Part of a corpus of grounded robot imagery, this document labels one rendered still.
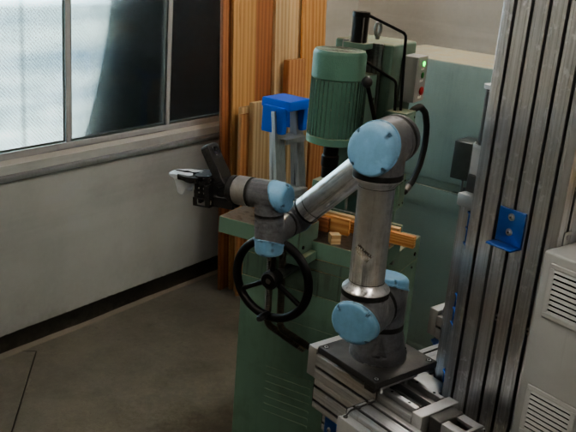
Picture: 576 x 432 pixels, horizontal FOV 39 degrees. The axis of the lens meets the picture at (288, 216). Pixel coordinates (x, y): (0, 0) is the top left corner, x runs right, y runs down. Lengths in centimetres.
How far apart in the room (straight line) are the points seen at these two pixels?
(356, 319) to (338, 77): 96
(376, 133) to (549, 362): 64
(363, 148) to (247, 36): 248
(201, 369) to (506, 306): 195
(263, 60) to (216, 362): 163
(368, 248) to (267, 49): 265
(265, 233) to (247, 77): 231
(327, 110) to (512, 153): 87
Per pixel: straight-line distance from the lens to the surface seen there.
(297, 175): 377
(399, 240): 272
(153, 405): 344
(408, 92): 291
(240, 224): 281
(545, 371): 195
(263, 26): 438
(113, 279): 412
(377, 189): 184
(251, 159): 418
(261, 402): 303
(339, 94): 264
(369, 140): 180
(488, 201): 200
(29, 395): 354
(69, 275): 392
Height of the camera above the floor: 183
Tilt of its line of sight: 19 degrees down
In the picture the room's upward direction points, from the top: 5 degrees clockwise
